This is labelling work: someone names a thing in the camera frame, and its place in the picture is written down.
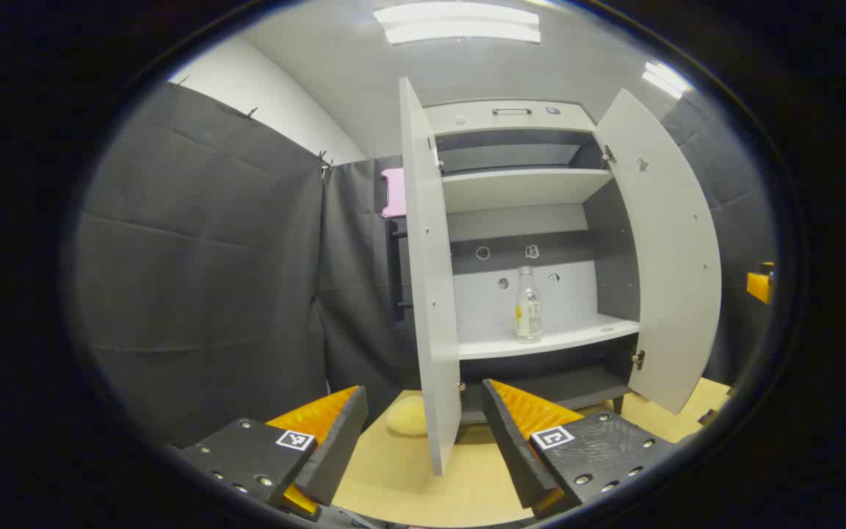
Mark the white and grey cabinet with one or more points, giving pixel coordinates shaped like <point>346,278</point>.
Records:
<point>518,220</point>

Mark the white cabinet door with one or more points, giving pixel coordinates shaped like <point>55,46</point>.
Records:
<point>430,294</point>
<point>673,257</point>

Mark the black backdrop cloth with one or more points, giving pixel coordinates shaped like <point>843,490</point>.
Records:
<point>203,257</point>

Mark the clear glass bottle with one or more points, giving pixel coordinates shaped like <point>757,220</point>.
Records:
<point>529,316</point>

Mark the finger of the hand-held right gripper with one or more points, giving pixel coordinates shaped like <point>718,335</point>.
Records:
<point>758,286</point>

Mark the small black object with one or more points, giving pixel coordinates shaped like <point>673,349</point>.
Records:
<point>708,417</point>

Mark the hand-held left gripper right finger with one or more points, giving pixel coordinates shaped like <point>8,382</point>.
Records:
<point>515,455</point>

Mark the white cabinet shelf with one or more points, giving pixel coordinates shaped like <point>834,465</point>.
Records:
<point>577,334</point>
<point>518,189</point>

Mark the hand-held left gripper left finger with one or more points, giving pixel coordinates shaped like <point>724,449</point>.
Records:
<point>338,448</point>

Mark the ceiling light panel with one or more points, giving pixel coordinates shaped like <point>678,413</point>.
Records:
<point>664,79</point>
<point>460,23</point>

